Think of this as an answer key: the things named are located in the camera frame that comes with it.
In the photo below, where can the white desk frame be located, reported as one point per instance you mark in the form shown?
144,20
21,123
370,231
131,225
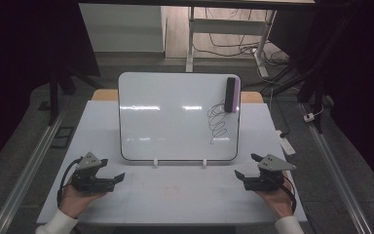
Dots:
227,26

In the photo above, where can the purple and black whiteboard eraser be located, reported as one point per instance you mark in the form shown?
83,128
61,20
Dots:
230,94

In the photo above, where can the white whiteboard foot clip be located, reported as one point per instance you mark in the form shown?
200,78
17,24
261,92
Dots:
205,163
155,163

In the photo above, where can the white whiteboard with black rim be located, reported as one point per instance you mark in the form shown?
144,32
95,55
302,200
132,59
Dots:
162,130

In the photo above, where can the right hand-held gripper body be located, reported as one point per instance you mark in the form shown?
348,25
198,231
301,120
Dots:
269,177

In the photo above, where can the white cabinet panel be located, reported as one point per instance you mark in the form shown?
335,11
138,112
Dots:
123,29

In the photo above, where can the black metal stand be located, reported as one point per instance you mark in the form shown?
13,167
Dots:
318,94
54,97

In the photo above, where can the person's right hand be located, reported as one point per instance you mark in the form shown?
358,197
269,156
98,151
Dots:
280,200

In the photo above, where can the small white adapter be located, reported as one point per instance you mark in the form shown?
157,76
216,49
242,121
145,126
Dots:
309,117

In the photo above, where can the aluminium rail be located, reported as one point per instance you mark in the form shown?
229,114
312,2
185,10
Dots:
337,175
29,172

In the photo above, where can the person's left hand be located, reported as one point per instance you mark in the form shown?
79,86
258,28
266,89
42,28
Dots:
73,201

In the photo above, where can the wooden table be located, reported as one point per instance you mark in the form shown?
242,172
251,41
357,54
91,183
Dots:
105,95

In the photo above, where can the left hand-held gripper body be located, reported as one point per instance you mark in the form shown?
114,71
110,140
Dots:
89,182

